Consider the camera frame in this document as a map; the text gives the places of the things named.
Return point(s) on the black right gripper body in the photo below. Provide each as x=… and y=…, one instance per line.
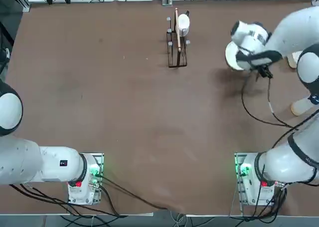
x=264, y=71

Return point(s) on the transparent sauce bottle blue cap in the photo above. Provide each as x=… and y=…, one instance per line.
x=300, y=107

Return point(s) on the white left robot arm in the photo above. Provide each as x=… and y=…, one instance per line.
x=49, y=162

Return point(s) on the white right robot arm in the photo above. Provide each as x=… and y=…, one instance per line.
x=289, y=32

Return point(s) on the white round plate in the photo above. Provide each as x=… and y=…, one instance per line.
x=230, y=56

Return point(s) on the cream lidded storage box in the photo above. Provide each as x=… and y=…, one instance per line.
x=292, y=60

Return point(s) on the wooden rod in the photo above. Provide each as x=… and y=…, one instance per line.
x=178, y=37

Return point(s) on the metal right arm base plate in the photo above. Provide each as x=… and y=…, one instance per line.
x=237, y=162

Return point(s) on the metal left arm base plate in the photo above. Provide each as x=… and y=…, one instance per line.
x=100, y=159

